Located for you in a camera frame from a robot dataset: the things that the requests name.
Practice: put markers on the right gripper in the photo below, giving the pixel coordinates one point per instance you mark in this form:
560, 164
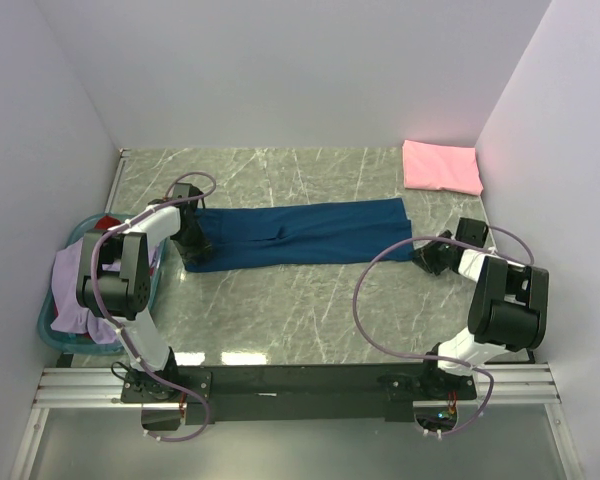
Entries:
426, 257

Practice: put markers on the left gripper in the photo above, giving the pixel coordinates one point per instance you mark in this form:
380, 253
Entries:
202, 246

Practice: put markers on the blue t shirt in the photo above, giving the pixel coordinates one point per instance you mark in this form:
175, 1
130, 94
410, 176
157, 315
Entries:
318, 234

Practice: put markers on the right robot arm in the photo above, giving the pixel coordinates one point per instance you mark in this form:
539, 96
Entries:
508, 311

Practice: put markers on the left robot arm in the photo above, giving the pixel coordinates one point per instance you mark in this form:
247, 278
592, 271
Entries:
114, 283

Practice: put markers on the red t shirt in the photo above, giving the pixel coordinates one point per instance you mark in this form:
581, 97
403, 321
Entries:
107, 222

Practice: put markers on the folded pink t shirt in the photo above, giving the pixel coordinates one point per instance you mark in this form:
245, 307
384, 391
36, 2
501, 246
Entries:
440, 168

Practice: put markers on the lavender t shirt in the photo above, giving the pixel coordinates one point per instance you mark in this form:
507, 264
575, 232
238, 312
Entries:
71, 318

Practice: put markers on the black base beam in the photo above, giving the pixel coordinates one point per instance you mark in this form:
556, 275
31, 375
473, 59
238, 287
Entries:
294, 392

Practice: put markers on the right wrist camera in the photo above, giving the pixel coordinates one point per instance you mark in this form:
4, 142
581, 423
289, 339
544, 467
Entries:
472, 232

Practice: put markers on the right aluminium rail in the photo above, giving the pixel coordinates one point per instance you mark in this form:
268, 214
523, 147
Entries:
523, 434

